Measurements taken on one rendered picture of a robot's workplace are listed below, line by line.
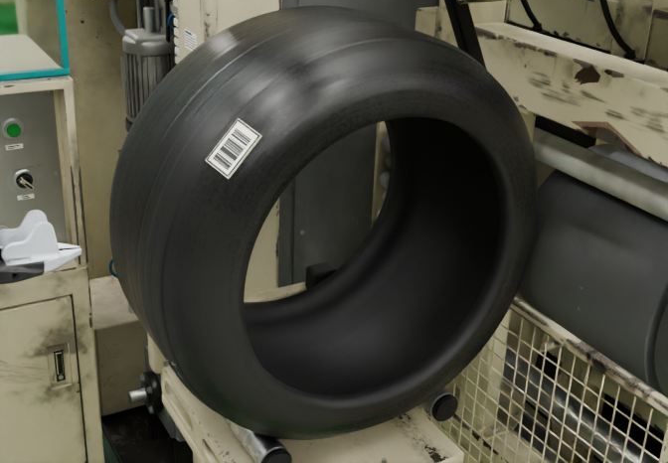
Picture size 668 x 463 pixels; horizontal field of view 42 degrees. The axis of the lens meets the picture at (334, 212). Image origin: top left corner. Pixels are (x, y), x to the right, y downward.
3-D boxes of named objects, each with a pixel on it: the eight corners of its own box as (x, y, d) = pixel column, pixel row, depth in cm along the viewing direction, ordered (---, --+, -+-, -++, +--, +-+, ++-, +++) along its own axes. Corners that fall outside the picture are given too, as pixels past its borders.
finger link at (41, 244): (88, 223, 100) (3, 229, 95) (86, 270, 102) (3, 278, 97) (82, 213, 102) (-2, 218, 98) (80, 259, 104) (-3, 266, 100)
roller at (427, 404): (334, 289, 158) (348, 302, 161) (317, 308, 158) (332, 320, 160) (449, 391, 130) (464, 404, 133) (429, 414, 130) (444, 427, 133)
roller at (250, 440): (189, 324, 145) (204, 340, 148) (168, 342, 145) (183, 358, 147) (282, 445, 118) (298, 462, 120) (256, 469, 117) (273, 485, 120)
